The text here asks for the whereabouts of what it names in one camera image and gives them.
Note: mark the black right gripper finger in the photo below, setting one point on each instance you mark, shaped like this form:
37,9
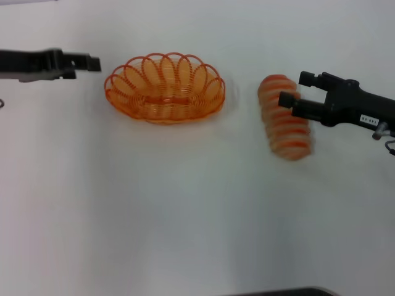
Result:
310,79
304,108

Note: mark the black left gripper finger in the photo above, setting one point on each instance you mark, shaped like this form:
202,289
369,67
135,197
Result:
86,63
67,75

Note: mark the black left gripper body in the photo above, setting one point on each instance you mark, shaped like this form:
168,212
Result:
31,63

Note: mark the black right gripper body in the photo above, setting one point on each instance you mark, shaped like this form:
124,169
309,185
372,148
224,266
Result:
355,103

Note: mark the long ridged bread loaf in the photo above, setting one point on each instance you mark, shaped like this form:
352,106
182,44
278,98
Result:
285,129

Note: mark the orange woven plastic basket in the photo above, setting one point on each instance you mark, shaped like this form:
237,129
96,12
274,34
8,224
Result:
163,101

